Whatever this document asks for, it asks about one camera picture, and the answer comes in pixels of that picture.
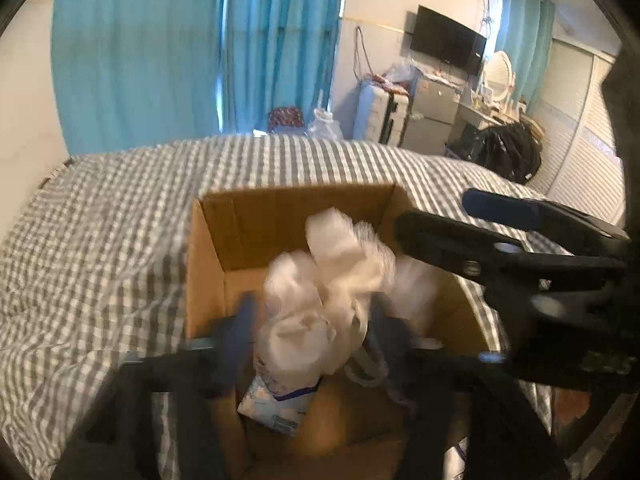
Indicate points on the red patterned bag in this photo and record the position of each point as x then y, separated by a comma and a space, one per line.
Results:
286, 119

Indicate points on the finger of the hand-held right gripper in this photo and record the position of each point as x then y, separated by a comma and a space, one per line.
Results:
492, 208
435, 242

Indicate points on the black backpack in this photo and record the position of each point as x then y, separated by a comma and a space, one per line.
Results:
510, 152

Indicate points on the white plastic bag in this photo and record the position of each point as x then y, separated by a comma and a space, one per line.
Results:
330, 305

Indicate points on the white blue tissue packet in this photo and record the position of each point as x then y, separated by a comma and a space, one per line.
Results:
277, 402

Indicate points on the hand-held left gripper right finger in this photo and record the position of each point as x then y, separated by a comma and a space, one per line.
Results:
395, 352

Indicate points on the light blue suitcase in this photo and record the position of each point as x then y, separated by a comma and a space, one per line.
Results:
377, 112

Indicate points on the white louvred wardrobe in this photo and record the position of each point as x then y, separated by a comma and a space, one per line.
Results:
580, 135

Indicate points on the wide teal curtain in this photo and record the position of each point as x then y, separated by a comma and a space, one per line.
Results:
135, 50

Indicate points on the clear plastic bottle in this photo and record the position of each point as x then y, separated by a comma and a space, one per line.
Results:
326, 125

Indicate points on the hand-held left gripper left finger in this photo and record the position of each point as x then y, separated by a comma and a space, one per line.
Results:
234, 347

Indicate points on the grey white checkered bed sheet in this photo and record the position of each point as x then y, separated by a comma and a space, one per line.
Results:
100, 240

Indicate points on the narrow teal curtain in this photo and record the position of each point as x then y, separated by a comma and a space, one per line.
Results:
525, 30

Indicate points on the brown cardboard box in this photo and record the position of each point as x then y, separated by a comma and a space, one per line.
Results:
220, 280

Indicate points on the black wall television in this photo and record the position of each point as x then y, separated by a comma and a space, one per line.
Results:
447, 40

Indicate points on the clear plastic bag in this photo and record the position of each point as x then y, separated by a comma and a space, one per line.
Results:
402, 74

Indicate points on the white oval vanity mirror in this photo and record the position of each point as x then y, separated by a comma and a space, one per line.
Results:
500, 75

